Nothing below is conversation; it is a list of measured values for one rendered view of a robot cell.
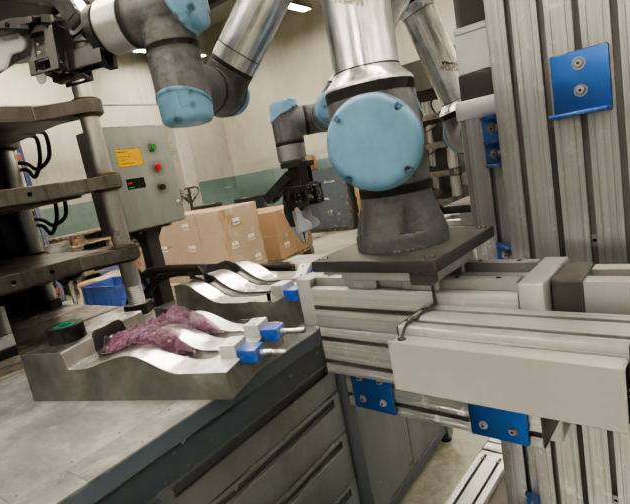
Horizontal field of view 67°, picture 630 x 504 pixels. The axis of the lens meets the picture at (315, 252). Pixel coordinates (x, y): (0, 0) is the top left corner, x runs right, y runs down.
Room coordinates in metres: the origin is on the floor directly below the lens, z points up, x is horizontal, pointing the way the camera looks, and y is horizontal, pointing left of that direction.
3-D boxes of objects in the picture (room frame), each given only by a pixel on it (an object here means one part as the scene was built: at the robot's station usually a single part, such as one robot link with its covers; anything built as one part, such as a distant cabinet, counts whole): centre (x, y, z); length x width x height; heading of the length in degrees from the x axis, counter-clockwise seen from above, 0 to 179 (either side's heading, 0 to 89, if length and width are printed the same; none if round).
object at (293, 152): (1.25, 0.01, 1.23); 0.08 x 0.08 x 0.05
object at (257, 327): (0.99, 0.11, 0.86); 0.13 x 0.05 x 0.05; 70
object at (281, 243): (6.46, 0.72, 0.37); 1.20 x 0.82 x 0.74; 60
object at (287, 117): (1.25, 0.01, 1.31); 0.09 x 0.08 x 0.11; 93
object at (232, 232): (5.58, 1.22, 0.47); 1.22 x 0.80 x 0.94; 56
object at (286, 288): (1.15, 0.06, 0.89); 0.13 x 0.05 x 0.05; 52
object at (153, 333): (1.03, 0.38, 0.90); 0.26 x 0.18 x 0.08; 70
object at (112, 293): (4.78, 2.07, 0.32); 0.60 x 0.41 x 0.22; 58
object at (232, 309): (1.36, 0.24, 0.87); 0.50 x 0.26 x 0.14; 52
